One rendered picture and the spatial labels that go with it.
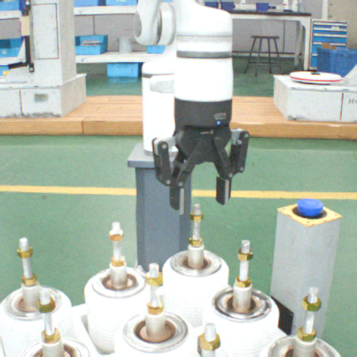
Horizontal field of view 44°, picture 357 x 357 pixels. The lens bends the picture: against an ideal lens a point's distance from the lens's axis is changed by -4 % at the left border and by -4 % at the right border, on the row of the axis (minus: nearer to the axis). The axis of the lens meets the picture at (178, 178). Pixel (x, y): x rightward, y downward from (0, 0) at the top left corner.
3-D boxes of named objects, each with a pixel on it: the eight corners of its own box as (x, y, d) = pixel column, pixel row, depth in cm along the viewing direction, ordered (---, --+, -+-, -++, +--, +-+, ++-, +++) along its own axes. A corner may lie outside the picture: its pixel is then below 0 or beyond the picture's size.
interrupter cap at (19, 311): (-2, 323, 52) (-4, 318, 52) (11, 289, 59) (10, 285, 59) (58, 322, 53) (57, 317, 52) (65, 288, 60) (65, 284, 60)
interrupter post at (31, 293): (22, 311, 55) (18, 288, 54) (25, 300, 57) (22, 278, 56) (41, 310, 55) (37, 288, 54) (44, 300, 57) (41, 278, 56)
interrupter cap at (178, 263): (168, 254, 69) (167, 250, 69) (217, 252, 70) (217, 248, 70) (171, 280, 62) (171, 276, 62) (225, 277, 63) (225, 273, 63)
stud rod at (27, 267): (37, 292, 55) (29, 239, 53) (30, 296, 55) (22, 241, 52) (32, 289, 56) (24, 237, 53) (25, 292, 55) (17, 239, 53)
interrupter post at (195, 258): (186, 261, 67) (186, 241, 66) (202, 260, 67) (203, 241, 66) (188, 269, 65) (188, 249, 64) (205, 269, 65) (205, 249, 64)
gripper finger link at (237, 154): (244, 131, 61) (233, 172, 63) (254, 132, 62) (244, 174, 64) (233, 127, 64) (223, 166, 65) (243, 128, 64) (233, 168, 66)
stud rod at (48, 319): (53, 355, 45) (44, 294, 42) (46, 351, 45) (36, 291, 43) (60, 349, 46) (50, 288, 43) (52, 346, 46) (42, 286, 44)
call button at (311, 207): (290, 213, 69) (292, 200, 68) (310, 208, 70) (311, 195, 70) (307, 222, 65) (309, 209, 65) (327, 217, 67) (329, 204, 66)
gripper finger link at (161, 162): (158, 135, 58) (167, 176, 61) (145, 140, 58) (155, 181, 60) (167, 140, 56) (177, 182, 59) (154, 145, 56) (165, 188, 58)
